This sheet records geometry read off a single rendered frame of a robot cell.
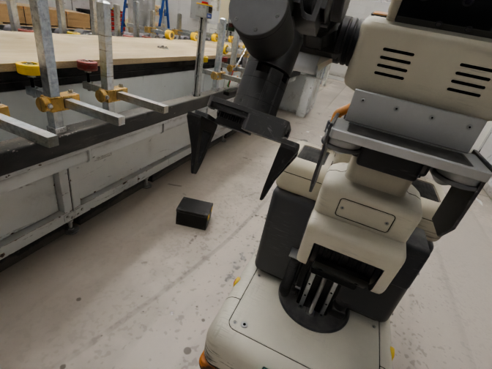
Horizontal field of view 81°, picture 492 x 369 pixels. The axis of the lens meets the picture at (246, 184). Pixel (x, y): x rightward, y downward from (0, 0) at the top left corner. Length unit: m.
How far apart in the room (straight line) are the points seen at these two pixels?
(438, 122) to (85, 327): 1.37
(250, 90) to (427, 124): 0.36
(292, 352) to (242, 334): 0.17
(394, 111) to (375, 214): 0.23
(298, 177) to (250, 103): 0.65
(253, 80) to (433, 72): 0.36
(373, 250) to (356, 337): 0.57
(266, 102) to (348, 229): 0.44
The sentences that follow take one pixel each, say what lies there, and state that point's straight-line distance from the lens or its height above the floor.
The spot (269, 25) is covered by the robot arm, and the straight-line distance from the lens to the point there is 0.31.
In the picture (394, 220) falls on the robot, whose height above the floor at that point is 0.86.
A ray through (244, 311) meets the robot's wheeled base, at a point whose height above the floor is 0.28.
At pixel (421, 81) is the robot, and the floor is 1.14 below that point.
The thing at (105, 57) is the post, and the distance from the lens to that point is 1.37.
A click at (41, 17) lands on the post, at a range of 1.19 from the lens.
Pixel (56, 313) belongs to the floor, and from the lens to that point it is 1.53.
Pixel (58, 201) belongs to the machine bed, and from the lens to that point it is 1.75.
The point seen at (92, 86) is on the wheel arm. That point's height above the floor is 0.81.
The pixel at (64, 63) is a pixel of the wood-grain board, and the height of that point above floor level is 0.89.
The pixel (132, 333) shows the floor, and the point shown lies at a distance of 1.41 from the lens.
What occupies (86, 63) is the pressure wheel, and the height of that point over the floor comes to 0.90.
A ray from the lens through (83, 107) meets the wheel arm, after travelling 1.19.
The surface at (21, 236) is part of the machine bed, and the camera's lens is 1.67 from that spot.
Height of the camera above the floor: 1.17
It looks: 29 degrees down
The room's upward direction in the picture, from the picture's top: 12 degrees clockwise
